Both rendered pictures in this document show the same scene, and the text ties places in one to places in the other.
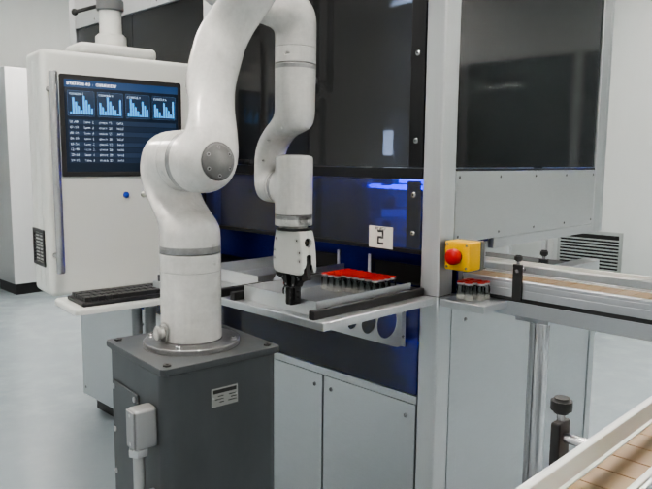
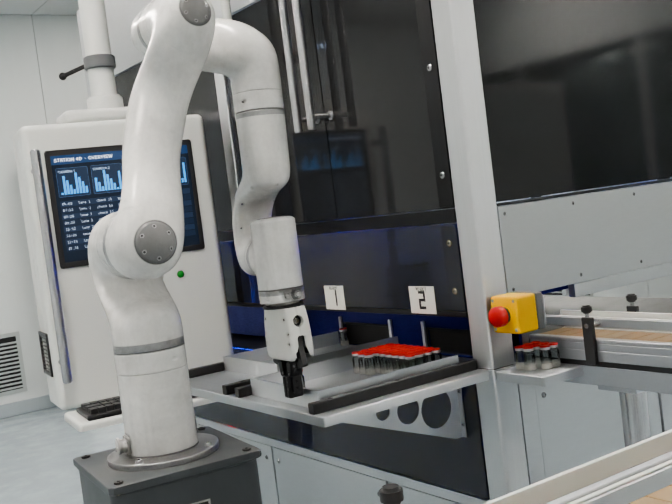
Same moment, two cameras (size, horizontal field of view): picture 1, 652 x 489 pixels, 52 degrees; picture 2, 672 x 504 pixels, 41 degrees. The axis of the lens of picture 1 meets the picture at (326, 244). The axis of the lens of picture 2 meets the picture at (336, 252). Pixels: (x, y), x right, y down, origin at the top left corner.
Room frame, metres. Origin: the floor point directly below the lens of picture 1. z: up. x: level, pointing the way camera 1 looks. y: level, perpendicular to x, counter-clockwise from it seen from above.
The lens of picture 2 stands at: (-0.14, -0.37, 1.25)
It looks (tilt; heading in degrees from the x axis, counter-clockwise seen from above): 3 degrees down; 11
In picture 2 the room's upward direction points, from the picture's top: 7 degrees counter-clockwise
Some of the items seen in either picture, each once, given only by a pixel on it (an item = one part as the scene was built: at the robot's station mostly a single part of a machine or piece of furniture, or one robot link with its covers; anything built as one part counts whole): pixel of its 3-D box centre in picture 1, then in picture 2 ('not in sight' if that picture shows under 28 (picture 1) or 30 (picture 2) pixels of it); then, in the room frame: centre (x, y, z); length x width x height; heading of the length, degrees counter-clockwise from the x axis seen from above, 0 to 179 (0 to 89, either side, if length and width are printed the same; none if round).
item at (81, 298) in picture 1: (140, 291); (159, 395); (2.03, 0.58, 0.82); 0.40 x 0.14 x 0.02; 129
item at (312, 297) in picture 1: (328, 290); (354, 375); (1.66, -0.01, 0.90); 0.34 x 0.26 x 0.04; 135
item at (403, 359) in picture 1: (201, 294); (250, 391); (2.41, 0.46, 0.73); 1.98 x 0.01 x 0.25; 45
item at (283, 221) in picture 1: (294, 220); (282, 296); (1.48, 0.07, 1.09); 0.09 x 0.08 x 0.03; 45
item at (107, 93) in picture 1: (114, 169); (124, 251); (2.23, 0.71, 1.19); 0.50 x 0.19 x 0.78; 129
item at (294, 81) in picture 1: (284, 136); (261, 195); (1.51, 0.09, 1.28); 0.16 x 0.09 x 0.30; 42
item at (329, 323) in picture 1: (295, 289); (326, 376); (1.81, 0.08, 0.87); 0.70 x 0.48 x 0.02; 45
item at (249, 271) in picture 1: (274, 270); (310, 353); (1.98, 0.16, 0.90); 0.34 x 0.26 x 0.04; 135
